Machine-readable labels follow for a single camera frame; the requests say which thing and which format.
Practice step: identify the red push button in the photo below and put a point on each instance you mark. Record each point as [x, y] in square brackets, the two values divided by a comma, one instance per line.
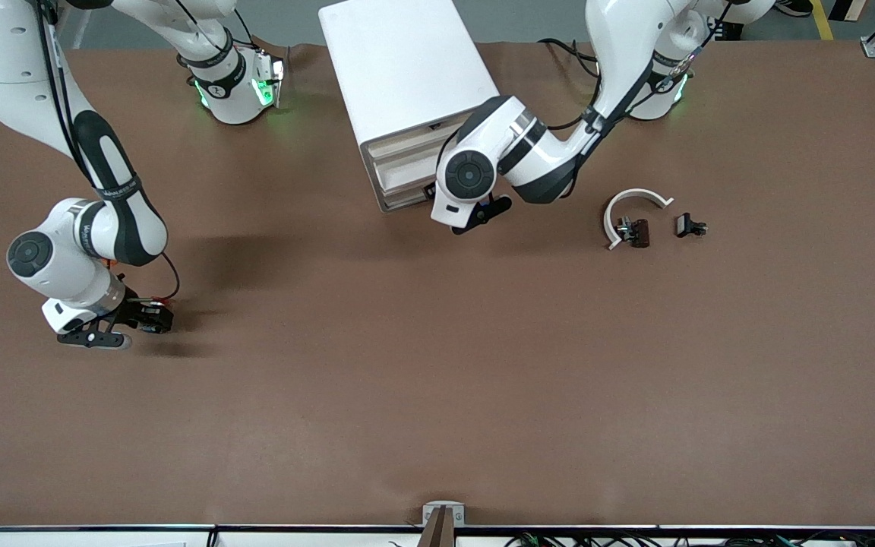
[155, 319]

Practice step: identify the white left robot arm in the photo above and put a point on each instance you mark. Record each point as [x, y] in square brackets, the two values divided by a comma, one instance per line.
[544, 152]

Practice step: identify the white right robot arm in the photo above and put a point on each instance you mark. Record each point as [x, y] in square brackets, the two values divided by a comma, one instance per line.
[65, 258]

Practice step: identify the brown table cover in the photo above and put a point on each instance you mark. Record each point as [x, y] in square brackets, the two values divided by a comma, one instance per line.
[437, 380]

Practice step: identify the white curved plastic part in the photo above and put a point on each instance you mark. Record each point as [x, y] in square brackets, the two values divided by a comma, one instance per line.
[635, 194]

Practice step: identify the small brown metal component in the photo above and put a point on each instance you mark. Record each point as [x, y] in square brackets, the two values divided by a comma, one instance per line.
[639, 232]

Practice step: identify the small black clip component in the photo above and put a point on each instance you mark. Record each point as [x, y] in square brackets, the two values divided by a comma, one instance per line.
[687, 225]

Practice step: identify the grey metal bracket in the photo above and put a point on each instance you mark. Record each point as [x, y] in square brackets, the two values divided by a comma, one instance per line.
[453, 510]

